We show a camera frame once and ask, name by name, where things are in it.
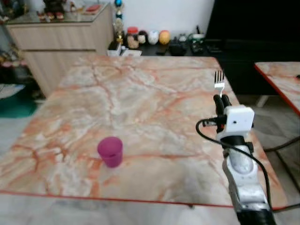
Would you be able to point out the dark statuette on red base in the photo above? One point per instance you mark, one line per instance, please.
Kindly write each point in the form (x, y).
(54, 8)

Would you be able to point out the silver metal fork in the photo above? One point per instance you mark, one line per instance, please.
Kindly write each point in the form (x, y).
(219, 82)

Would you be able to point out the orange egg figurine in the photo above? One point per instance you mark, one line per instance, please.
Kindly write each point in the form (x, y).
(164, 37)

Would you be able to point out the dark brown round figurine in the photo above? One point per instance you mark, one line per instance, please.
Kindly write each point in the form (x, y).
(142, 37)

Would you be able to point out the red-lidded jar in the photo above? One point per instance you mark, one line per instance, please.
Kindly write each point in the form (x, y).
(132, 33)

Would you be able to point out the pink plastic cup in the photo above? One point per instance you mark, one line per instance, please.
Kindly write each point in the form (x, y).
(110, 151)

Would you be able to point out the black metal table frame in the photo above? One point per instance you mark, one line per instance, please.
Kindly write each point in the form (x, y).
(283, 161)

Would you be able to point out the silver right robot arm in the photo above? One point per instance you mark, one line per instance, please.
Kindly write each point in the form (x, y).
(246, 180)

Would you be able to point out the flat red tray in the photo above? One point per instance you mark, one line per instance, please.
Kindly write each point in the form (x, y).
(93, 8)

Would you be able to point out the small white box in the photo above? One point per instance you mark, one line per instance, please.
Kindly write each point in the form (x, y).
(114, 49)

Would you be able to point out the gold trophy with blue ball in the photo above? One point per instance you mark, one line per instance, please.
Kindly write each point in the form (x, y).
(118, 23)

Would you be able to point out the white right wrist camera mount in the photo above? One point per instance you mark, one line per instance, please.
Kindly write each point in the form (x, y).
(239, 121)

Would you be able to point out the white egg figurine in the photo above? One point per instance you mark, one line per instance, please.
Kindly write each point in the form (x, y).
(153, 37)

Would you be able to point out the black television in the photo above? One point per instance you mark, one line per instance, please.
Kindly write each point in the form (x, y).
(253, 18)

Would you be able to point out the light wooden cabinet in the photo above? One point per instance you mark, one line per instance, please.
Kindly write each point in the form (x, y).
(61, 47)

